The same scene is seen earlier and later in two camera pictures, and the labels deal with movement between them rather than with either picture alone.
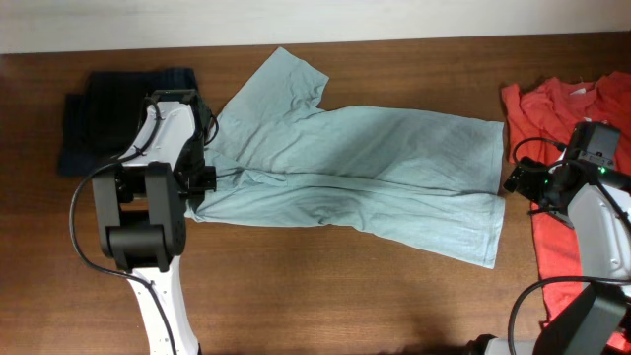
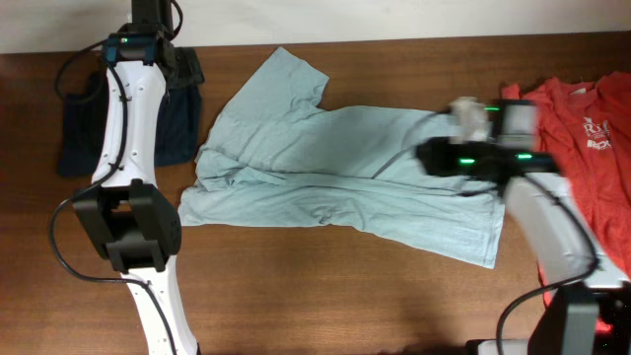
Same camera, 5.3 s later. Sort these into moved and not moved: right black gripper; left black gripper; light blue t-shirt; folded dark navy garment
Moved: left black gripper; right black gripper
Not moved: folded dark navy garment; light blue t-shirt
